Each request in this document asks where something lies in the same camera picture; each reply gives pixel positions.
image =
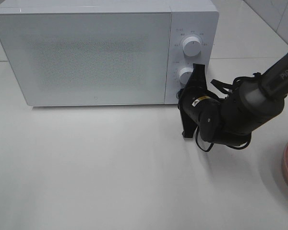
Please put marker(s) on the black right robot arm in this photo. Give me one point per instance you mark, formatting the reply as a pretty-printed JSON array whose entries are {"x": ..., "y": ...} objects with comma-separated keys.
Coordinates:
[{"x": 250, "y": 102}]

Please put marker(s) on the white microwave oven body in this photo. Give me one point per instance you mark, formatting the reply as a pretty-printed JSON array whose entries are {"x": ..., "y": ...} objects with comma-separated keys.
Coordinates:
[{"x": 187, "y": 17}]

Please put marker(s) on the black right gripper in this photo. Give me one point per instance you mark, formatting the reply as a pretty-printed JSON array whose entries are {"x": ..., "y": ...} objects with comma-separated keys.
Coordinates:
[{"x": 199, "y": 107}]

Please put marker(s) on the upper white power knob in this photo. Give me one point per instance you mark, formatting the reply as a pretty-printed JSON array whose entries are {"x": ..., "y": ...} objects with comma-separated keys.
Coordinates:
[{"x": 192, "y": 45}]

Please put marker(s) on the white microwave door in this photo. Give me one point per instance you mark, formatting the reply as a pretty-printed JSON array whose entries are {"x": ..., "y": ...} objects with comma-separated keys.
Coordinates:
[{"x": 88, "y": 59}]

